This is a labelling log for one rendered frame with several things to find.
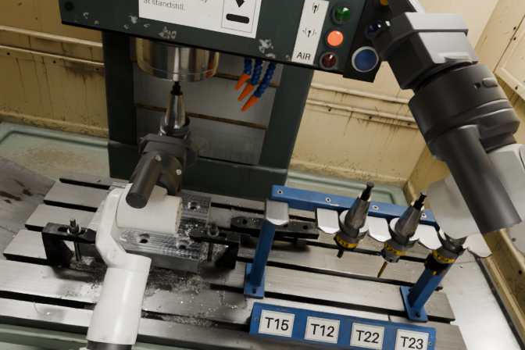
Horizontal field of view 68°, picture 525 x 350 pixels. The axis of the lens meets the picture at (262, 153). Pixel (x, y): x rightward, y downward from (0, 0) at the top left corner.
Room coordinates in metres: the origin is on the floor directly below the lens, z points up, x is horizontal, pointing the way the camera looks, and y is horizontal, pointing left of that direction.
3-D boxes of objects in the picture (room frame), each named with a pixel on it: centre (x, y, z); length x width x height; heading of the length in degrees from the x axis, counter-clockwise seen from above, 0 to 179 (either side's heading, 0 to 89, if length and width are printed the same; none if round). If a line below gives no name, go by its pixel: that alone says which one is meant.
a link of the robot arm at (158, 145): (0.61, 0.19, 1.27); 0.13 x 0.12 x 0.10; 94
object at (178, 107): (0.71, 0.20, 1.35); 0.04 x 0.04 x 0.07
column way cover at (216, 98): (1.15, 0.23, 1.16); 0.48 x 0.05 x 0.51; 94
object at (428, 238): (0.62, -0.38, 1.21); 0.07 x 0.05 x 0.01; 4
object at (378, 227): (0.61, -0.27, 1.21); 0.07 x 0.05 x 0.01; 4
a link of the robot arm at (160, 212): (0.49, 0.18, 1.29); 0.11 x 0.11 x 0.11; 4
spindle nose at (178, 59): (0.71, 0.20, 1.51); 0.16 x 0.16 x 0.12
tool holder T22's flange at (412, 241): (0.62, -0.33, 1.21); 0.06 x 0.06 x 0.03
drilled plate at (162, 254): (0.71, 0.25, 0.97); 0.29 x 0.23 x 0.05; 94
